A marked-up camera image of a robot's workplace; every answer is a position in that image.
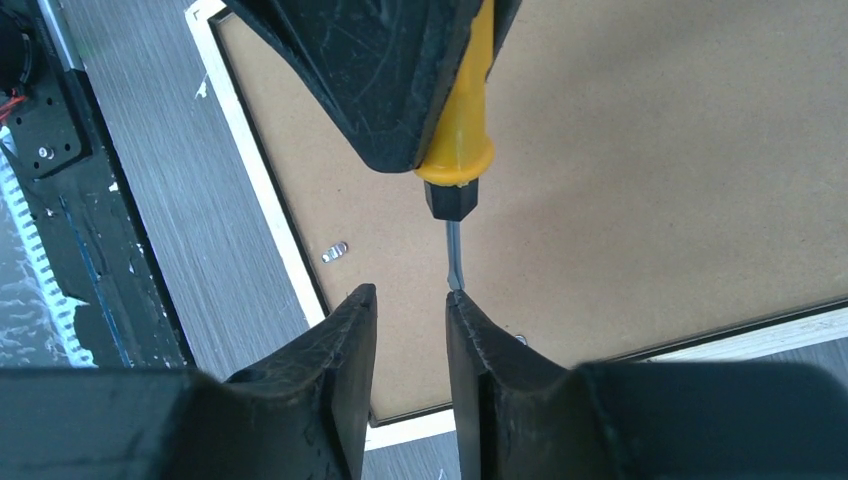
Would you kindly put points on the metal frame retaining clip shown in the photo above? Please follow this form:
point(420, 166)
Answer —
point(334, 252)

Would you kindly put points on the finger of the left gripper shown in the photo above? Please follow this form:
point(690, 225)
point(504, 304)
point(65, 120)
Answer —
point(505, 12)
point(381, 70)

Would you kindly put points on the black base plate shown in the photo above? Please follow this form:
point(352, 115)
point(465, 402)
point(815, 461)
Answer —
point(79, 196)

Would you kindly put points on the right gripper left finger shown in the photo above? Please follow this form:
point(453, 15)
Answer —
point(299, 413)

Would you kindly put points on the yellow handled screwdriver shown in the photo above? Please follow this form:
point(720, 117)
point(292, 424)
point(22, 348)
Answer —
point(461, 149)

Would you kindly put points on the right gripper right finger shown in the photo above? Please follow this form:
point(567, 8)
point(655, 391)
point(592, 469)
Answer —
point(519, 415)

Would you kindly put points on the black picture frame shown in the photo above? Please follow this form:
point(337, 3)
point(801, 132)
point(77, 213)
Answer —
point(670, 183)

